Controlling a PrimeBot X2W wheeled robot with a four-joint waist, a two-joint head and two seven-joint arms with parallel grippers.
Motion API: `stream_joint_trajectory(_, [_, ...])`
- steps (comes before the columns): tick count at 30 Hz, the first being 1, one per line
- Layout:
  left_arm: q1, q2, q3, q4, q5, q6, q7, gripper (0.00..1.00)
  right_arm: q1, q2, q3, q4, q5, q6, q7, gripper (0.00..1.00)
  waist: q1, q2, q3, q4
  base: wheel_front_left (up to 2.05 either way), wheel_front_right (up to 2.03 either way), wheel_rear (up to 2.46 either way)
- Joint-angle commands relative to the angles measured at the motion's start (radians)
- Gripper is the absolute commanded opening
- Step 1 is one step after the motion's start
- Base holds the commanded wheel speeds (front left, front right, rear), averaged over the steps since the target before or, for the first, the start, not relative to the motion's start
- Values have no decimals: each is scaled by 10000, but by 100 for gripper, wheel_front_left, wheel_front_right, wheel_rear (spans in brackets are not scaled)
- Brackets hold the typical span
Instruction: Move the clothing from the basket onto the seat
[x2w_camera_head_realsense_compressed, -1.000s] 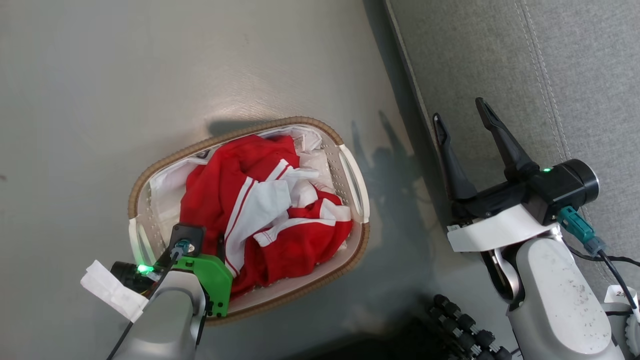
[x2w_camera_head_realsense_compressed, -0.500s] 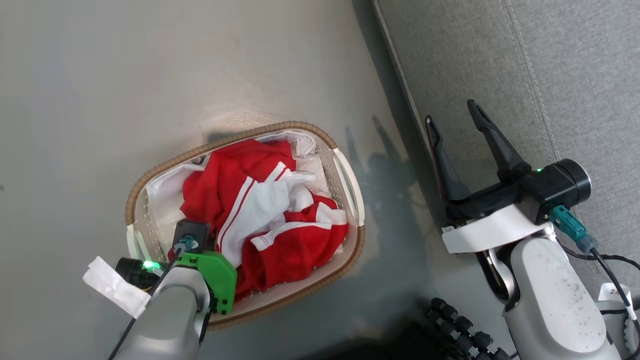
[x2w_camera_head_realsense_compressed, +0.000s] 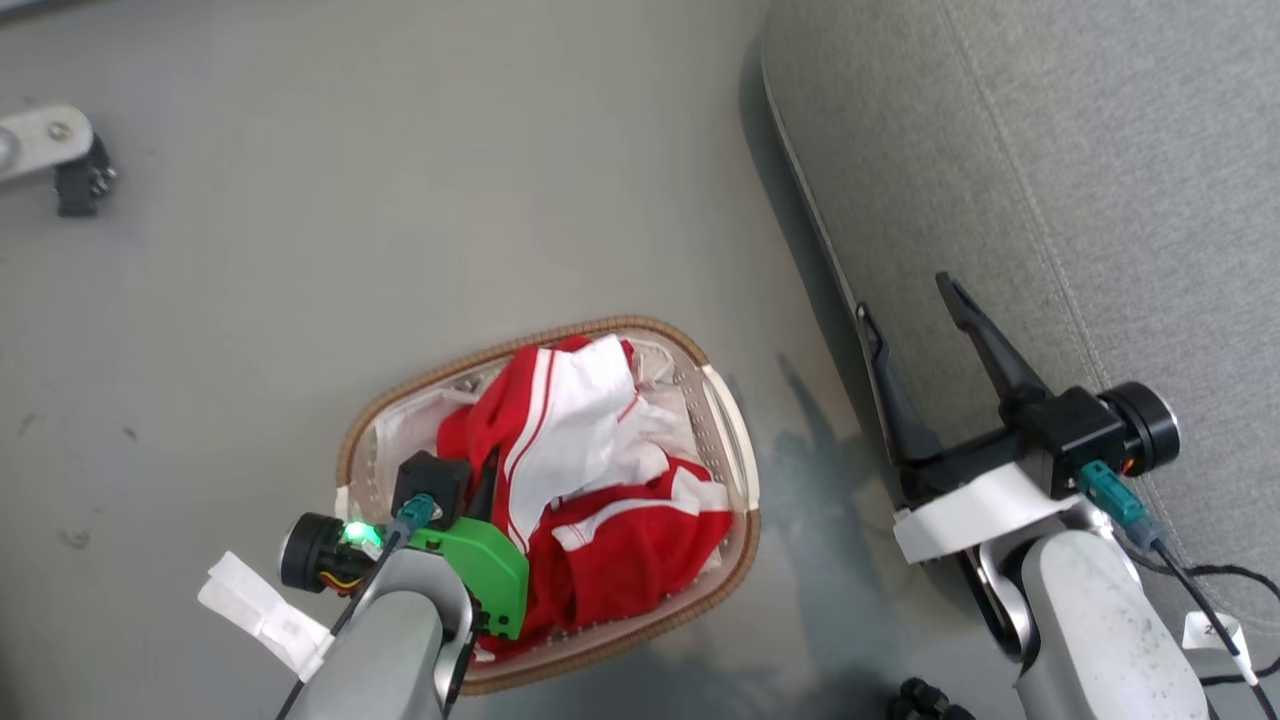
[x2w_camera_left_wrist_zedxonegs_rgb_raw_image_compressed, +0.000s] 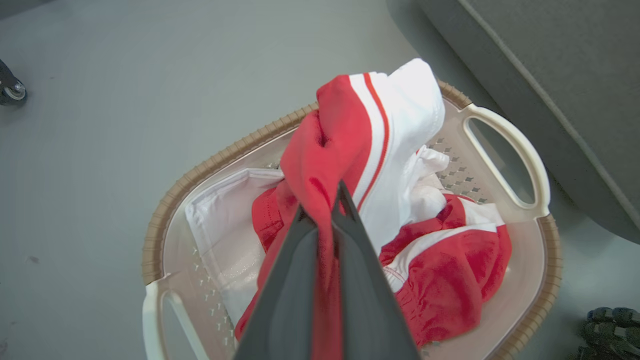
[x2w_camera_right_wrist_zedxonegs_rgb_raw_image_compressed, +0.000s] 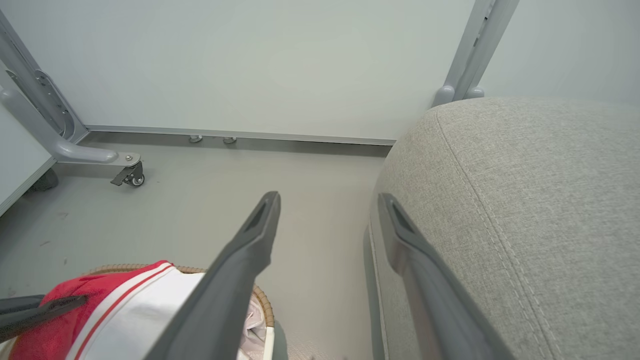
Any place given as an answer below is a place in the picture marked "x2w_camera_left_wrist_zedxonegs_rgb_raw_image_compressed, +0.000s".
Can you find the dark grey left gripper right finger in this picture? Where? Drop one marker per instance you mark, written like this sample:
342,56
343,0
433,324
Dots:
365,300

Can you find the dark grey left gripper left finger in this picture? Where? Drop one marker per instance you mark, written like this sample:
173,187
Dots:
285,300

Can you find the white garment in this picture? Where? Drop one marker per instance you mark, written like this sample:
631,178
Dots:
330,150

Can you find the dark robot base wheel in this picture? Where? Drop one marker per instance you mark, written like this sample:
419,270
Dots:
612,330

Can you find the beige laundry basket brown rim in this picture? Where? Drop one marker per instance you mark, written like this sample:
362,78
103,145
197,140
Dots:
200,170

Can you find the red printed jersey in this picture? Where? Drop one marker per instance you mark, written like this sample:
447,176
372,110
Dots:
450,280

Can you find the white cloth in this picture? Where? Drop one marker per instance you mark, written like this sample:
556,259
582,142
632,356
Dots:
225,225

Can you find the grey fabric sofa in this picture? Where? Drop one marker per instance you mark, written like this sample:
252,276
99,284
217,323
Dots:
575,75

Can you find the black caster wheel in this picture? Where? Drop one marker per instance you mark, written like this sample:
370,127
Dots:
11,91

